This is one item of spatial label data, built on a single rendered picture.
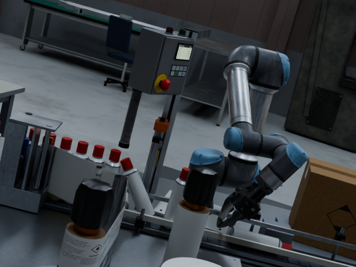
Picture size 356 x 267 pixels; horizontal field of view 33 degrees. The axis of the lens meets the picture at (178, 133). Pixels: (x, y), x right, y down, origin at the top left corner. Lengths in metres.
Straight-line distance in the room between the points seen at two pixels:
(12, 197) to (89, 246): 0.57
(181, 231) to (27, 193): 0.48
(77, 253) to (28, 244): 0.36
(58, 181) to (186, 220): 0.47
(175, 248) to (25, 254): 0.39
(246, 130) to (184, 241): 0.47
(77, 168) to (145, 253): 0.33
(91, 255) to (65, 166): 0.58
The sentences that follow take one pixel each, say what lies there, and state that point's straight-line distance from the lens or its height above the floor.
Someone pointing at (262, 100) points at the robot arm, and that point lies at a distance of 2.23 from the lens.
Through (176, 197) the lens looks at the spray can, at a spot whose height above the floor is 0.99.
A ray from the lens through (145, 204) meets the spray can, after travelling 1.94.
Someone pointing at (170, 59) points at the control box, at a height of 1.40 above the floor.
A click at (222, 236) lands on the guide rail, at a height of 0.91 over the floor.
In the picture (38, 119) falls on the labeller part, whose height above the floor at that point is 1.14.
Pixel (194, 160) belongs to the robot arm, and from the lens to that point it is 2.24.
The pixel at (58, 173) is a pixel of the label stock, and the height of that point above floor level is 0.99.
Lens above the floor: 1.62
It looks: 13 degrees down
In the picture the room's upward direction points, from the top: 15 degrees clockwise
